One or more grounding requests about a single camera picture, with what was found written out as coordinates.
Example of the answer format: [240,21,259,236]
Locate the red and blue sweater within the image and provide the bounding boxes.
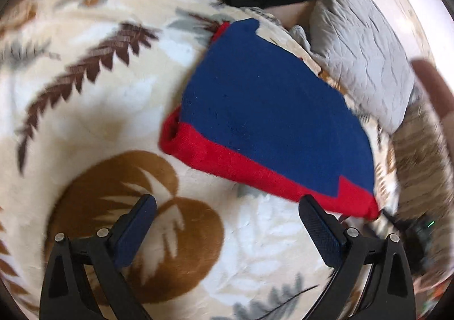
[158,18,381,221]

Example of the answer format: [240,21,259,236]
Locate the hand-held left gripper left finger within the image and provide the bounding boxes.
[40,194,157,320]

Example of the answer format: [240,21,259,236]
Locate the brown striped cushion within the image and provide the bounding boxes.
[388,96,449,271]

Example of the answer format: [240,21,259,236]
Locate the grey quilted pillow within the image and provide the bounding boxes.
[289,0,423,134]

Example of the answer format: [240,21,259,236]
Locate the brown and pink headboard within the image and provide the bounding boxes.
[411,58,454,119]

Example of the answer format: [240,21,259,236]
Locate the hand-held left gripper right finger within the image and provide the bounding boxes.
[299,195,416,320]

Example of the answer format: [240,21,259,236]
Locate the leaf print blanket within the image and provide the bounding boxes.
[0,0,437,320]

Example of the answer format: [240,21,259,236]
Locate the peach cushion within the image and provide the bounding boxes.
[273,0,316,30]

